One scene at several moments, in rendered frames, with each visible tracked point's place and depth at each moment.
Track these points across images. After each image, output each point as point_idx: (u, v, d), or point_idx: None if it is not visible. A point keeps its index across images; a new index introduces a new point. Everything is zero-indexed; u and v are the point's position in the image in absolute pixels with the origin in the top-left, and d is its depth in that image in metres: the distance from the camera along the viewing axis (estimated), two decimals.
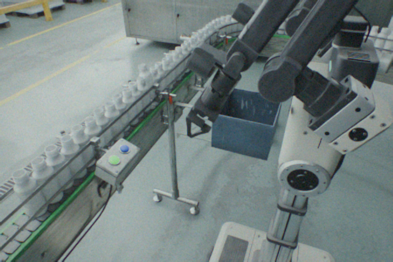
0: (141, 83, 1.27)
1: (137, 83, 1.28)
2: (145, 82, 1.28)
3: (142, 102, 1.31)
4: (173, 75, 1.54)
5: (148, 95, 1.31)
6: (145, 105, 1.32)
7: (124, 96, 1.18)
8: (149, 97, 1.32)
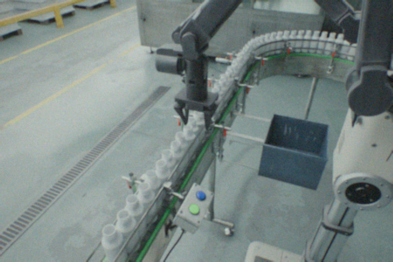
0: (198, 118, 1.26)
1: None
2: (202, 116, 1.28)
3: None
4: (220, 103, 1.53)
5: (203, 129, 1.30)
6: (200, 138, 1.32)
7: (185, 133, 1.18)
8: (203, 131, 1.32)
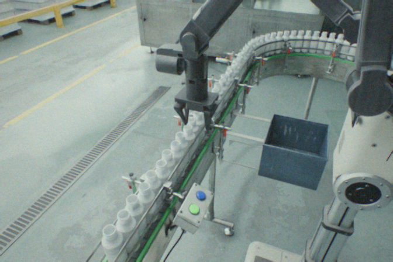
0: (198, 118, 1.26)
1: None
2: None
3: None
4: (220, 103, 1.53)
5: (203, 128, 1.30)
6: (200, 138, 1.32)
7: (185, 133, 1.18)
8: (204, 131, 1.32)
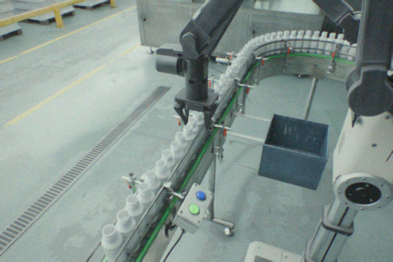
0: (198, 118, 1.26)
1: (194, 118, 1.27)
2: (202, 116, 1.28)
3: (197, 135, 1.31)
4: (220, 103, 1.53)
5: (203, 128, 1.31)
6: (200, 138, 1.32)
7: (185, 133, 1.18)
8: (203, 131, 1.32)
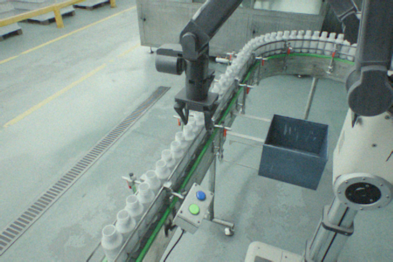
0: (198, 118, 1.26)
1: (195, 118, 1.27)
2: (203, 117, 1.27)
3: (197, 136, 1.31)
4: (220, 103, 1.53)
5: (204, 129, 1.30)
6: (200, 139, 1.32)
7: (185, 133, 1.18)
8: (204, 131, 1.31)
